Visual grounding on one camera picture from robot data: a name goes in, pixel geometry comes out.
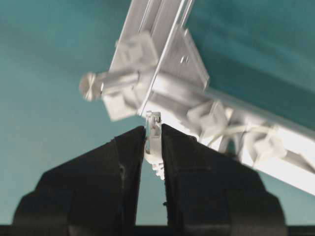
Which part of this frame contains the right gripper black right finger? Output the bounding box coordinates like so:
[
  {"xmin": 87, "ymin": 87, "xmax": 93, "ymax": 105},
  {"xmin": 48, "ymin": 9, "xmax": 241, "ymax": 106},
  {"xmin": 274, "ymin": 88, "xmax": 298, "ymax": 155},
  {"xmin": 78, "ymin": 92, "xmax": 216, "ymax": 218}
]
[{"xmin": 162, "ymin": 124, "xmax": 287, "ymax": 236}]

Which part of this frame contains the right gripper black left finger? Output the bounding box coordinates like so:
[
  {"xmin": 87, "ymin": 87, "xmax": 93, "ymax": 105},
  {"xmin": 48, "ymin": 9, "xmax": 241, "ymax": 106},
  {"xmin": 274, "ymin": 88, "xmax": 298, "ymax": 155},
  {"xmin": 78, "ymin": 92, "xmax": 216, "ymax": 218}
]
[{"xmin": 13, "ymin": 126, "xmax": 146, "ymax": 236}]

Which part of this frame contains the white ethernet cable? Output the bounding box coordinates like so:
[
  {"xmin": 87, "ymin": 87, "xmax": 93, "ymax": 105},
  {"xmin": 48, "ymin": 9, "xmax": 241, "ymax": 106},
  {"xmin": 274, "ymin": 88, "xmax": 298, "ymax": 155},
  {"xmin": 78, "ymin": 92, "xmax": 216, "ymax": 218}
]
[{"xmin": 144, "ymin": 110, "xmax": 276, "ymax": 181}]

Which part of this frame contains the metal pin corner bottom-left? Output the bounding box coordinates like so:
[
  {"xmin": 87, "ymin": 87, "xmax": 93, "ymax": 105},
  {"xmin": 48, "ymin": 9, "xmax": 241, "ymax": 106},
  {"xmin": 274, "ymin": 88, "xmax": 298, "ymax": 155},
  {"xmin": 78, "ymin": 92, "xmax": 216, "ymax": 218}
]
[{"xmin": 79, "ymin": 31, "xmax": 158, "ymax": 121}]

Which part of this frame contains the square aluminium extrusion frame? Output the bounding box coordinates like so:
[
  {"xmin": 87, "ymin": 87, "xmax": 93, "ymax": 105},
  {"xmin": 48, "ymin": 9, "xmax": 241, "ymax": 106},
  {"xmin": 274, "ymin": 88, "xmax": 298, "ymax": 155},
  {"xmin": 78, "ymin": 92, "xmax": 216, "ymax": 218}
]
[{"xmin": 118, "ymin": 0, "xmax": 315, "ymax": 194}]

